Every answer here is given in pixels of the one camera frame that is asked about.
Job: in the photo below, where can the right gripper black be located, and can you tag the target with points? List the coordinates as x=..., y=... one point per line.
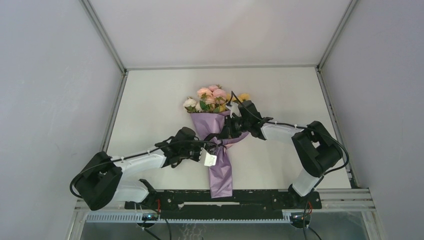
x=229, y=131

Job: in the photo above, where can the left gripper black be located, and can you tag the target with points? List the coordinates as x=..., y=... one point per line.
x=199, y=145

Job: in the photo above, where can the yellow fake flower stem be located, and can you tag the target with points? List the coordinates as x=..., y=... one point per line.
x=230, y=101

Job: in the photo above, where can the white fake flower stem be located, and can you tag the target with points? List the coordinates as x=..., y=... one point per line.
x=192, y=106

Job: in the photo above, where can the pink fake flower stem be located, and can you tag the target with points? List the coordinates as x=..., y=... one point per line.
x=212, y=99

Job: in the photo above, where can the pink wrapping paper sheet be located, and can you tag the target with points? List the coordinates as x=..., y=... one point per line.
x=220, y=174

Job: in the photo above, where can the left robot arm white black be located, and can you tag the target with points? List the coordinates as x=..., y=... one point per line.
x=106, y=179

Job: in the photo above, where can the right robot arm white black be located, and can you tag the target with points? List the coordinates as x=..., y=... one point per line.
x=317, y=150

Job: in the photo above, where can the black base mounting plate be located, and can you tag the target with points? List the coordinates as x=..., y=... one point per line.
x=258, y=204

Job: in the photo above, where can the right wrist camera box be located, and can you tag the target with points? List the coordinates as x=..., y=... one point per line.
x=233, y=107

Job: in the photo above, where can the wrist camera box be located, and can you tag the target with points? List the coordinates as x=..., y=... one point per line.
x=233, y=107
x=207, y=159

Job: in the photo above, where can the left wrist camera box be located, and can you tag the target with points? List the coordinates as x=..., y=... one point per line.
x=207, y=159

